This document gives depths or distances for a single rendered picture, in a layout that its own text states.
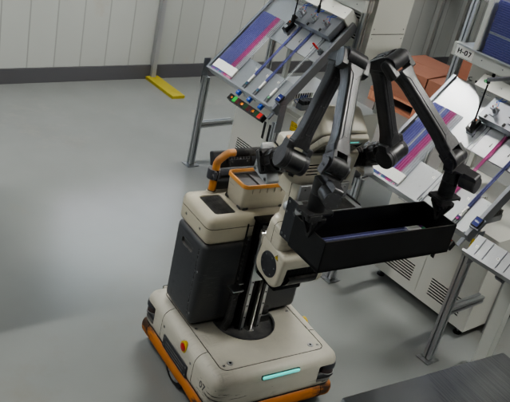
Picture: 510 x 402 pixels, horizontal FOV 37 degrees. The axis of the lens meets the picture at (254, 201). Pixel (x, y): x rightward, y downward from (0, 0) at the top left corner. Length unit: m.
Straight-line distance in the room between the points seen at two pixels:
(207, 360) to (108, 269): 1.10
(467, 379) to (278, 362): 0.92
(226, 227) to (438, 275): 1.54
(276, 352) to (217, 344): 0.25
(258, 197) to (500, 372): 1.14
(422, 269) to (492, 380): 1.73
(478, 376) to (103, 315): 1.84
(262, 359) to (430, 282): 1.37
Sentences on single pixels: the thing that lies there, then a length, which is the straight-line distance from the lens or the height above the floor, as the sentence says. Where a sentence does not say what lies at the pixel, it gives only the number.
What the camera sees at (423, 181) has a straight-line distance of 3.86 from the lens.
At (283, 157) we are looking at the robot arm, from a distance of 2.49.
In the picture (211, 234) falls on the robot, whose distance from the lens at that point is 2.99.
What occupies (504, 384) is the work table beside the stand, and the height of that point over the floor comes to 0.80.
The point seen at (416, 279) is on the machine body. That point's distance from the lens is 4.30.
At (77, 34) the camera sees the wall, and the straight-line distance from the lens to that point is 6.29.
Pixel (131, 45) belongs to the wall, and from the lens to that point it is 6.54.
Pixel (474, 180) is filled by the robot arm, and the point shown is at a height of 1.30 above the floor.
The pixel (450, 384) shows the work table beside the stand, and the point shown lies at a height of 0.80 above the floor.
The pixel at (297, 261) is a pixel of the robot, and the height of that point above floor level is 0.78.
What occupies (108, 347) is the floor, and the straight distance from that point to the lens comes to 3.53.
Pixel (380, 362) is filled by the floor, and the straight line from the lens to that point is 3.85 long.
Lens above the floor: 2.24
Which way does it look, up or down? 27 degrees down
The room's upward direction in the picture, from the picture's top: 13 degrees clockwise
